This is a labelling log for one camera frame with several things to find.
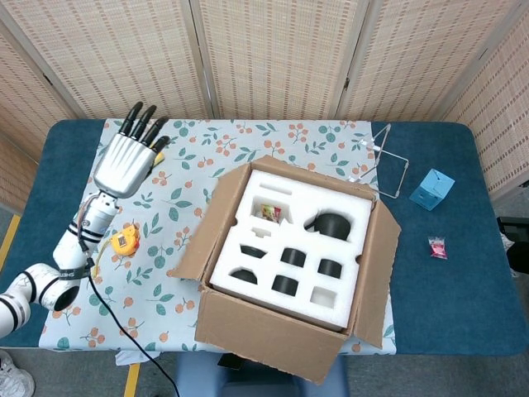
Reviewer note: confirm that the black ceramic cup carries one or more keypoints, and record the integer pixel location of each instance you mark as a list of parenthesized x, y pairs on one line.
[(286, 285), (293, 256), (330, 269)]

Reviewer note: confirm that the yellow green sponge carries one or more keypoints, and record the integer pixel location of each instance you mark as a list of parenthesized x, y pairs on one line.
[(159, 159)]

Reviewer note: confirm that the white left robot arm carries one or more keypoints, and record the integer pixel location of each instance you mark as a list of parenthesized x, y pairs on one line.
[(70, 252)]

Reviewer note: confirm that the yellow tape measure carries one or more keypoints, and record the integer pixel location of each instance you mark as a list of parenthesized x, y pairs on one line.
[(125, 242)]

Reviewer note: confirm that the brown cardboard box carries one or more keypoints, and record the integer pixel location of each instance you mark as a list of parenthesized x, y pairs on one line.
[(268, 343)]

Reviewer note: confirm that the white foam insert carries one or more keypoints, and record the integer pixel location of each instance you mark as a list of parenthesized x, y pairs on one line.
[(314, 190)]

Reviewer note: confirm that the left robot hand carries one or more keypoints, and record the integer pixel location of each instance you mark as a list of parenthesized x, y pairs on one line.
[(122, 165)]

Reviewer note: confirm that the pink candy packet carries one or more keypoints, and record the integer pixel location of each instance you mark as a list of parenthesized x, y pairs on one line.
[(438, 248)]

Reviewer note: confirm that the colourful snack packet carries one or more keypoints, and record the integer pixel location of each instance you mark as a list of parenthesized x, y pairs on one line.
[(269, 213)]

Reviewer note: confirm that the woven bamboo folding screen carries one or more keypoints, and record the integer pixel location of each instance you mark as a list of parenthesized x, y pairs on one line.
[(268, 54)]

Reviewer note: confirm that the black ceramic teapot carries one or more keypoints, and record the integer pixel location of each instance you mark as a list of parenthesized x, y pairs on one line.
[(330, 225)]

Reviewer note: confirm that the white sneaker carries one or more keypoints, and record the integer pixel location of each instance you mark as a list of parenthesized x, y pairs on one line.
[(14, 376)]

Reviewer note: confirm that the black ceramic bowl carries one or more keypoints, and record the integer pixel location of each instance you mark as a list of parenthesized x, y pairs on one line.
[(244, 276), (253, 251)]

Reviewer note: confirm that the black bag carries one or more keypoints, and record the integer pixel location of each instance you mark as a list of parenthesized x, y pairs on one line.
[(514, 244)]

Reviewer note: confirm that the floral print tablecloth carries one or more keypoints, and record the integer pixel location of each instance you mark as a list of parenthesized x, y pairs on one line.
[(206, 140)]

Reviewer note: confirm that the small blue paper box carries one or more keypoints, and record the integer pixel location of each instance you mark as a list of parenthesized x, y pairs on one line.
[(430, 190)]

